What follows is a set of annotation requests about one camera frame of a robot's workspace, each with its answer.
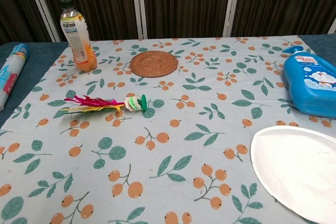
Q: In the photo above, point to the colourful feather shuttlecock green base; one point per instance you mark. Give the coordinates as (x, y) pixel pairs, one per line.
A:
(134, 103)

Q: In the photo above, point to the floral fruit print tablecloth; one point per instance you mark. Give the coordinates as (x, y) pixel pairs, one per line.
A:
(168, 142)

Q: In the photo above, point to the round woven rattan coaster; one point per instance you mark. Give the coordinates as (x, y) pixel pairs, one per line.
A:
(153, 63)

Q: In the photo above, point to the orange juice plastic bottle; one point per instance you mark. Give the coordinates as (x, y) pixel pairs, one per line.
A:
(78, 48)

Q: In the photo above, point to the blue cartoon pump bottle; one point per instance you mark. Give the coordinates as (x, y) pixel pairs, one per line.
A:
(312, 82)

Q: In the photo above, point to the white paper plate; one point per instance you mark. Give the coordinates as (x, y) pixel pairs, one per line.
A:
(296, 171)

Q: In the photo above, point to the rolled plastic bag pack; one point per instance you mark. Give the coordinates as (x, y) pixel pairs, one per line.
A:
(11, 74)

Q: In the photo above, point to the white folding screen frame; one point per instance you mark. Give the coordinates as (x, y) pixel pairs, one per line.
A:
(139, 3)

